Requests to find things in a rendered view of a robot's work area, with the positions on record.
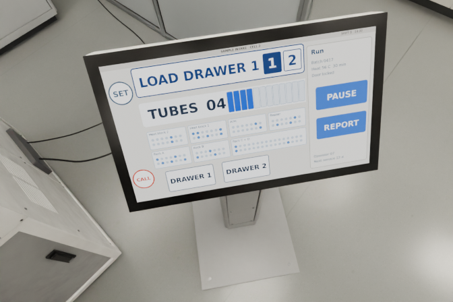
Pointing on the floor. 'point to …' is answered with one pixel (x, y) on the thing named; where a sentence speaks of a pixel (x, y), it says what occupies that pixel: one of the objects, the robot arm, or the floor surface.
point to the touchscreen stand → (243, 238)
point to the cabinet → (46, 231)
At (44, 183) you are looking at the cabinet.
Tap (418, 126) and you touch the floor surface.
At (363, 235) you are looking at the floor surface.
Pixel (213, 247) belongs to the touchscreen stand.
